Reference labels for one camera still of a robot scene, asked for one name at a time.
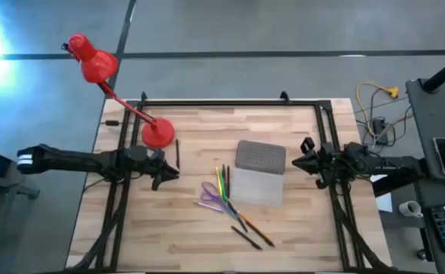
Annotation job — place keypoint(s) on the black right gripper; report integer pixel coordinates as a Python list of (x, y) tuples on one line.
[(326, 160)]

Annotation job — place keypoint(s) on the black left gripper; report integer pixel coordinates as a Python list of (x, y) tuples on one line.
[(150, 161)]

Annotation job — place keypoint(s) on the grey textured box lid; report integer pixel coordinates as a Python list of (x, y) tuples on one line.
[(260, 157)]

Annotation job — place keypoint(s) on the clear plastic supply box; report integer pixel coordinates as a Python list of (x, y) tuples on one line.
[(258, 187)]

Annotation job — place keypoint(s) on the green pen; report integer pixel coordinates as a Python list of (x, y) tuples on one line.
[(222, 186)]

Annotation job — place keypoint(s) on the purple scissors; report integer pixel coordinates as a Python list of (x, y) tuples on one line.
[(219, 199)]

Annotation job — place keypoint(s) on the brown pen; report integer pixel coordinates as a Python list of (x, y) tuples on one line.
[(224, 175)]

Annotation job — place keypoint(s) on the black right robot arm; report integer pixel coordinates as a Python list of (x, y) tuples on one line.
[(389, 165)]

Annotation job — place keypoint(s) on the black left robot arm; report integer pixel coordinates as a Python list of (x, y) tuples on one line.
[(74, 158)]

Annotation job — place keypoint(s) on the white paper sheet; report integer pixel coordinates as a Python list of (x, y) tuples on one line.
[(383, 201)]

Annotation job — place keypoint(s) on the black power adapter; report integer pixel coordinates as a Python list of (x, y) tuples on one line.
[(379, 127)]

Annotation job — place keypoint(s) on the black metal bar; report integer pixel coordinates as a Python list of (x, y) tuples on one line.
[(397, 183)]

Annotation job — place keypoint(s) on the white mug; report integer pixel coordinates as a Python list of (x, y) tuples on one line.
[(410, 208)]

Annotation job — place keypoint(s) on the red desk lamp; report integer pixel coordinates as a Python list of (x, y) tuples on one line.
[(96, 64)]

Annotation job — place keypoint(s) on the grey desk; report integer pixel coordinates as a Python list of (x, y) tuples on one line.
[(431, 114)]

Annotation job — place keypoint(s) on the black caster wheel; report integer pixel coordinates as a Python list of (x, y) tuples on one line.
[(421, 254)]

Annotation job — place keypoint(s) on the grey side stand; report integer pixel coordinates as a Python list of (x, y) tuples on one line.
[(13, 188)]

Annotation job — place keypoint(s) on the black pole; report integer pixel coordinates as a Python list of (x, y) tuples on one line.
[(444, 74)]

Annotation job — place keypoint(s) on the black metal table frame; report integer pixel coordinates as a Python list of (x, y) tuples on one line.
[(226, 102)]

